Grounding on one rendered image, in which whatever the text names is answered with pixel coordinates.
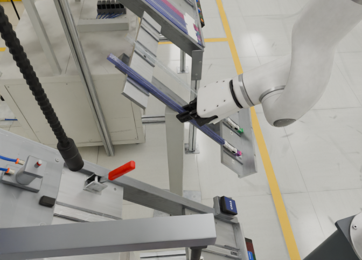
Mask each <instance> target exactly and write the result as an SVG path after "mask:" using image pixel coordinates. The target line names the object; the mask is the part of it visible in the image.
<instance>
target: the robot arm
mask: <svg viewBox="0 0 362 260"><path fill-rule="evenodd" d="M361 20H362V0H310V1H309V3H308V4H307V5H306V6H305V8H304V9H303V10H302V12H301V13H300V15H299V16H298V17H297V19H296V21H295V23H294V25H293V29H292V33H291V53H290V54H288V55H285V56H283V57H281V58H278V59H275V60H273V61H270V62H268V63H266V64H263V65H261V66H259V67H256V68H254V69H251V70H249V71H247V72H244V73H242V74H239V75H237V76H235V77H233V78H228V79H223V80H219V81H216V82H213V83H210V84H207V85H205V86H202V87H201V88H199V90H198V94H197V96H196V98H195V99H194V100H193V101H190V102H189V104H187V105H185V106H182V108H183V109H185V110H186V111H185V112H183V113H179V114H177V115H176V118H177V119H178V120H179V121H180V122H181V123H184V122H187V121H189V120H192V119H193V120H195V121H196V122H197V124H198V125H199V126H200V127H201V126H203V125H204V124H211V123H214V122H217V121H219V120H222V119H224V118H226V117H228V116H230V115H232V114H234V113H236V112H238V111H240V109H241V108H245V109H247V108H250V107H252V106H255V105H258V104H262V108H263V112H264V115H265V118H266V120H267V122H268V123H269V124H270V125H272V126H274V127H285V126H288V125H291V124H292V123H294V122H295V121H297V120H298V119H299V118H301V117H302V116H304V115H305V114H306V112H308V111H309V110H310V109H311V108H312V107H313V106H314V105H315V104H316V103H317V102H318V100H319V99H320V98H321V96H322V95H323V93H324V91H325V89H326V87H327V85H328V82H329V79H330V75H331V71H332V66H333V59H334V55H335V49H336V47H337V45H338V43H339V42H340V41H341V40H342V39H343V38H344V37H345V36H346V35H347V34H348V33H349V32H350V31H351V30H352V29H353V28H354V27H355V26H356V25H357V24H358V23H359V22H360V21H361ZM349 238H350V243H351V245H352V248H353V250H354V252H355V253H356V255H357V256H358V258H359V259H360V260H362V211H361V212H360V213H358V214H357V215H356V216H355V217H354V218H353V219H352V221H351V223H350V226H349Z"/></svg>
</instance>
